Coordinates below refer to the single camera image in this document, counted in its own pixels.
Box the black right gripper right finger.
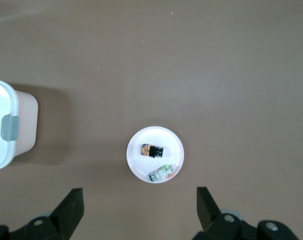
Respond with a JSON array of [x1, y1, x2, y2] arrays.
[[193, 186, 244, 240]]

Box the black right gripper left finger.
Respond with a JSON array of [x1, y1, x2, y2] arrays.
[[18, 187, 85, 240]]

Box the orange and black switch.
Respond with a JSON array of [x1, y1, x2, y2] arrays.
[[140, 143, 165, 159]]

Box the white lidded storage box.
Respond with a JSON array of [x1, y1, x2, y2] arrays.
[[0, 78, 39, 172]]

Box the pinkish white round plate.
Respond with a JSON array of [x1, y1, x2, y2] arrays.
[[126, 126, 185, 184]]

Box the green and white switch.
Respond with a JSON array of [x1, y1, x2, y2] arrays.
[[148, 163, 178, 183]]

